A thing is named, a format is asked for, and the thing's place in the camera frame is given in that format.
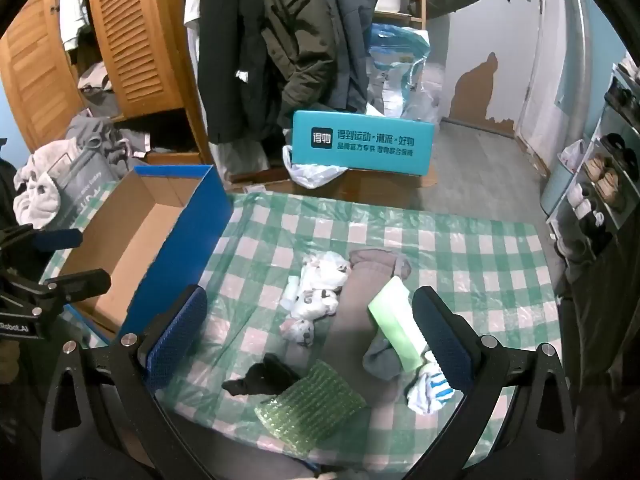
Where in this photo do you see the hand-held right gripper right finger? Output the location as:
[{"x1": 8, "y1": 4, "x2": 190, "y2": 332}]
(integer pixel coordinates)
[{"x1": 411, "y1": 286, "x2": 577, "y2": 480}]

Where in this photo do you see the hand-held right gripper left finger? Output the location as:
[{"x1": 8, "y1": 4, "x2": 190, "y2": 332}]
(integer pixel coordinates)
[{"x1": 42, "y1": 284, "x2": 236, "y2": 480}]

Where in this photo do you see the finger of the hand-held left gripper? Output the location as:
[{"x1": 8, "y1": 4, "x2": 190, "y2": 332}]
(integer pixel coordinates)
[
  {"x1": 0, "y1": 226, "x2": 84, "y2": 254},
  {"x1": 37, "y1": 269, "x2": 112, "y2": 307}
]

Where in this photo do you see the blue-grey fleece cloth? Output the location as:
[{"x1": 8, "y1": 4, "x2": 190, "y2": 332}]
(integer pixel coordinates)
[{"x1": 362, "y1": 332, "x2": 417, "y2": 382}]

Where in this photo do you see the grey-pink fleece garment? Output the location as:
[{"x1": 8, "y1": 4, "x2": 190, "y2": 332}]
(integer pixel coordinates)
[{"x1": 290, "y1": 248, "x2": 414, "y2": 476}]

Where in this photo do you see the green and white sponge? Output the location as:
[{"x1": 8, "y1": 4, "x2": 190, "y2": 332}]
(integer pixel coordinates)
[{"x1": 367, "y1": 276, "x2": 436, "y2": 372}]

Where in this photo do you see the blue striped white sock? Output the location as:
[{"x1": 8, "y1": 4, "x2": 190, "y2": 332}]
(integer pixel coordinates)
[{"x1": 406, "y1": 352, "x2": 457, "y2": 415}]

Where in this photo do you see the white fluffy towel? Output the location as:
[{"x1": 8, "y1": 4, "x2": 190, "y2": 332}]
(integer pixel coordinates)
[{"x1": 12, "y1": 140, "x2": 87, "y2": 227}]

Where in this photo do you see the blue cardboard box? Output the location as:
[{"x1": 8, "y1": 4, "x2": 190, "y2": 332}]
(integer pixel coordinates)
[{"x1": 47, "y1": 164, "x2": 233, "y2": 346}]

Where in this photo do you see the grey printed bag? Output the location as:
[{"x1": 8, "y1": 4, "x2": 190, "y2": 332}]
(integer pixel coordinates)
[{"x1": 50, "y1": 146, "x2": 123, "y2": 223}]

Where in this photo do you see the green checked tablecloth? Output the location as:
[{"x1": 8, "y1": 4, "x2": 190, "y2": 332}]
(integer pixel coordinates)
[{"x1": 37, "y1": 180, "x2": 566, "y2": 480}]

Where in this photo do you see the black sock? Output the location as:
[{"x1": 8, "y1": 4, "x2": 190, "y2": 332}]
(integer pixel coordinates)
[{"x1": 221, "y1": 353, "x2": 301, "y2": 398}]

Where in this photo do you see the pile of grey clothes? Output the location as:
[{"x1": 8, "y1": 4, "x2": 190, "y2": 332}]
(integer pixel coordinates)
[{"x1": 65, "y1": 45, "x2": 153, "y2": 158}]

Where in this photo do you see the white spotted cloth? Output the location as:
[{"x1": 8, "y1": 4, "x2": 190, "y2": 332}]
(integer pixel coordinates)
[{"x1": 279, "y1": 251, "x2": 351, "y2": 347}]

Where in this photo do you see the green bubble wrap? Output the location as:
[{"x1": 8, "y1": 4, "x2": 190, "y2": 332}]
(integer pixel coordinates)
[{"x1": 254, "y1": 358, "x2": 368, "y2": 457}]

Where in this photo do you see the narrow louvered wooden wardrobe door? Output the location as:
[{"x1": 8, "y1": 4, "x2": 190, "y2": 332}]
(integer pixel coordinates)
[{"x1": 0, "y1": 0, "x2": 87, "y2": 153}]

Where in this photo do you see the brown cardboard box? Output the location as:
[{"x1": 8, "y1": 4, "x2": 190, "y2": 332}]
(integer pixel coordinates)
[{"x1": 230, "y1": 166, "x2": 439, "y2": 211}]

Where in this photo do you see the pair of white shoes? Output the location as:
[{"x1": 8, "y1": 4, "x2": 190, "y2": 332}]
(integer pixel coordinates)
[{"x1": 569, "y1": 184, "x2": 607, "y2": 223}]

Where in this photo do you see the teal printed box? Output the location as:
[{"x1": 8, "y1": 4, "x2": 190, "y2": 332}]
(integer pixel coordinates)
[{"x1": 291, "y1": 109, "x2": 437, "y2": 177}]

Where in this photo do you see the wooden louvered wardrobe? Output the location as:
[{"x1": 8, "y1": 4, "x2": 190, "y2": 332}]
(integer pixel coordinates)
[{"x1": 84, "y1": 0, "x2": 202, "y2": 122}]

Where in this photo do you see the small white plastic bag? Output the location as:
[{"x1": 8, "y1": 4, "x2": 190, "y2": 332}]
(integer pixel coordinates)
[{"x1": 559, "y1": 139, "x2": 587, "y2": 168}]

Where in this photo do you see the pair of brown shoes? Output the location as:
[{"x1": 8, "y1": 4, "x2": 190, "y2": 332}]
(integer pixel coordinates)
[{"x1": 584, "y1": 156, "x2": 627, "y2": 203}]

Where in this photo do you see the clear plastic bag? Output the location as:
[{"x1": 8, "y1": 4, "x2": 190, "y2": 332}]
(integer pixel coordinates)
[{"x1": 400, "y1": 65, "x2": 447, "y2": 125}]

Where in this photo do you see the black hanging coat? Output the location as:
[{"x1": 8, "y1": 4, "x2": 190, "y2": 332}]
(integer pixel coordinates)
[{"x1": 197, "y1": 0, "x2": 287, "y2": 145}]

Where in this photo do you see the pair of black shoes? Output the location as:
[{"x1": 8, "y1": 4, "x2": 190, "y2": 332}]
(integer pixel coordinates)
[{"x1": 599, "y1": 132, "x2": 640, "y2": 173}]

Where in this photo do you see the shoe rack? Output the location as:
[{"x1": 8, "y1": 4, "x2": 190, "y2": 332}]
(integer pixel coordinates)
[{"x1": 544, "y1": 52, "x2": 640, "y2": 263}]

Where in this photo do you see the blue and white plastic bag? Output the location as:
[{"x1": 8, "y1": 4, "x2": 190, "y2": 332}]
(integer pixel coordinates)
[{"x1": 366, "y1": 24, "x2": 431, "y2": 113}]

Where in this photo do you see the olive hanging jacket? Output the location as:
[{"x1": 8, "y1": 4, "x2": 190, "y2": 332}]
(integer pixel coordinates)
[{"x1": 259, "y1": 0, "x2": 342, "y2": 130}]

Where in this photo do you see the dark blue-grey hanging jacket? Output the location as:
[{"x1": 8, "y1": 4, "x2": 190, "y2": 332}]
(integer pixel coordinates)
[{"x1": 320, "y1": 0, "x2": 379, "y2": 112}]

